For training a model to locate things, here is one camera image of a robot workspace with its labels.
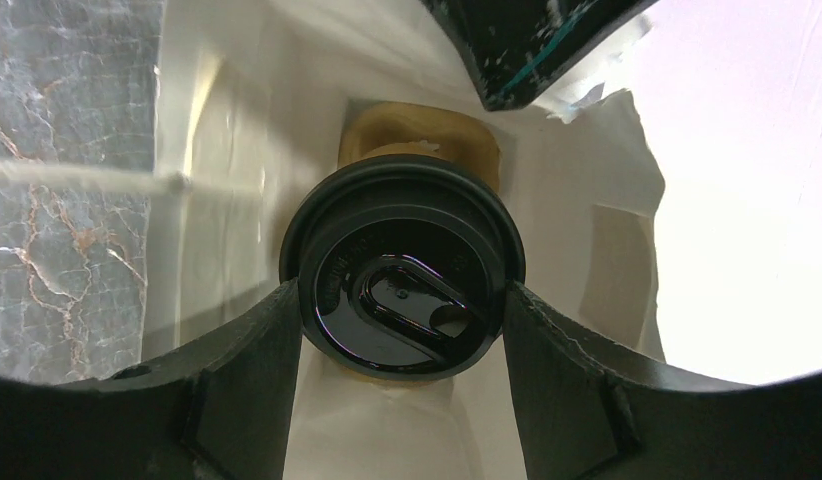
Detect cardboard cup carrier tray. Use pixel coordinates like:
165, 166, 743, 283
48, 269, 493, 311
337, 102, 501, 192

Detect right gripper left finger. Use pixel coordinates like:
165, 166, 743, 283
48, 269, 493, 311
0, 281, 302, 479

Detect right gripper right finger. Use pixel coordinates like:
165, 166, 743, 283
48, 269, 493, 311
504, 283, 822, 479

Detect light blue paper bag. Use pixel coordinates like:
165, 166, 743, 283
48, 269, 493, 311
0, 0, 667, 480

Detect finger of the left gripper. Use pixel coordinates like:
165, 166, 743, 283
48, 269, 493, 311
422, 0, 655, 112

